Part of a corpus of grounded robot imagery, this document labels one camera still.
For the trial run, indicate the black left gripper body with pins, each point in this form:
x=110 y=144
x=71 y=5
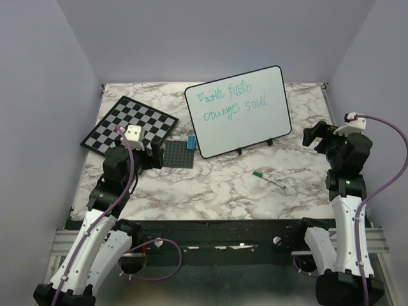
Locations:
x=139 y=160

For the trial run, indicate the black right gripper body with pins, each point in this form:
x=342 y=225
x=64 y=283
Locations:
x=331 y=143

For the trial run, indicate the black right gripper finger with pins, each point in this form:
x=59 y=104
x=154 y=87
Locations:
x=322 y=130
x=309 y=135

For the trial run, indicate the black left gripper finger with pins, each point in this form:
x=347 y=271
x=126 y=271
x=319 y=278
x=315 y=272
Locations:
x=149 y=163
x=157 y=156

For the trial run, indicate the green whiteboard marker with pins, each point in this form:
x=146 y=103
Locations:
x=268 y=179

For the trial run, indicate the white whiteboard black frame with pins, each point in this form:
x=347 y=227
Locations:
x=239 y=111

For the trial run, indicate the green marker cap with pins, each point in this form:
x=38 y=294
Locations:
x=258 y=174

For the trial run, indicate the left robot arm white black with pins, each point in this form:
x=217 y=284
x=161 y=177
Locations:
x=103 y=237

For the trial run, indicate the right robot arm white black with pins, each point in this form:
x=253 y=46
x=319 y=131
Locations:
x=345 y=274

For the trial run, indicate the dark grey lego baseplate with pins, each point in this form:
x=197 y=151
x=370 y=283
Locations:
x=177 y=155

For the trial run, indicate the blue lego brick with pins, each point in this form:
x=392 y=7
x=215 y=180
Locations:
x=191 y=142

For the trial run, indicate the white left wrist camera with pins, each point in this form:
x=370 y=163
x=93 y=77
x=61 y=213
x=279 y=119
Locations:
x=134 y=135

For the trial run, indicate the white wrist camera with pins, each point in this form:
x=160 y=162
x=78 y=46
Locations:
x=134 y=135
x=354 y=124

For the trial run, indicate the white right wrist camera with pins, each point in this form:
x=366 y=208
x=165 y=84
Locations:
x=354 y=124

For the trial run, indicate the aluminium extrusion frame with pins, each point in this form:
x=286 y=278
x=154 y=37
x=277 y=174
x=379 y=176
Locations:
x=63 y=240

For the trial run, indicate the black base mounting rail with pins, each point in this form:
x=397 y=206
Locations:
x=223 y=242

